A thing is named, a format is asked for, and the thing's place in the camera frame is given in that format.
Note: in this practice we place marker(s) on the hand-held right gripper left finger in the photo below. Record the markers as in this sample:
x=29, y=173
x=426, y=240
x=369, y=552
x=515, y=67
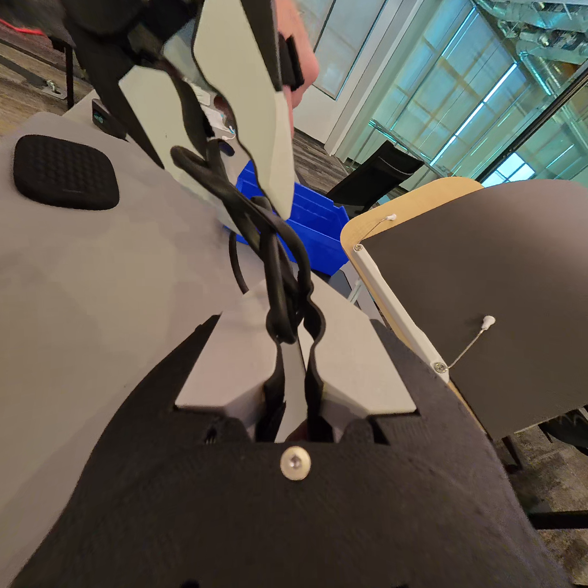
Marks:
x=225, y=367

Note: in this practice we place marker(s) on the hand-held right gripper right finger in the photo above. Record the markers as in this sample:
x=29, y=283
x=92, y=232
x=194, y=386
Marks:
x=363, y=367

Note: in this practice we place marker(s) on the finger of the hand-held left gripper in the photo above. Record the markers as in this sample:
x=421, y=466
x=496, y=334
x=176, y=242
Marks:
x=248, y=64
x=156, y=110

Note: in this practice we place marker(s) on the blue plastic bin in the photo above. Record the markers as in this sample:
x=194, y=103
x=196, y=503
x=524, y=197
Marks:
x=317, y=230

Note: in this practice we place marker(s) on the person's left hand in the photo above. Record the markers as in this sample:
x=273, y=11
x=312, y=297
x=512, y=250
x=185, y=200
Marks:
x=308, y=55

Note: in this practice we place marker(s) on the black charger block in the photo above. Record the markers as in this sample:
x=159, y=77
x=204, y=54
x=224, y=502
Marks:
x=106, y=119

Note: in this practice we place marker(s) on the black textured pad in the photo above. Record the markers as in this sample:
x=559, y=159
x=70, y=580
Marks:
x=64, y=172

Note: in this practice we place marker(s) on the black wood-rimmed board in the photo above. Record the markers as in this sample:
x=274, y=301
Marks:
x=496, y=276

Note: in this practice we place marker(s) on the black office chair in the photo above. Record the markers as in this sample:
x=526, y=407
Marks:
x=377, y=175

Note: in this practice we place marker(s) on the black tripod stand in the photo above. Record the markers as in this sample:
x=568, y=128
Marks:
x=551, y=441

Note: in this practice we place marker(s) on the white board rail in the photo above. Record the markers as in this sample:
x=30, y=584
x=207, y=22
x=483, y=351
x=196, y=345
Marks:
x=395, y=303

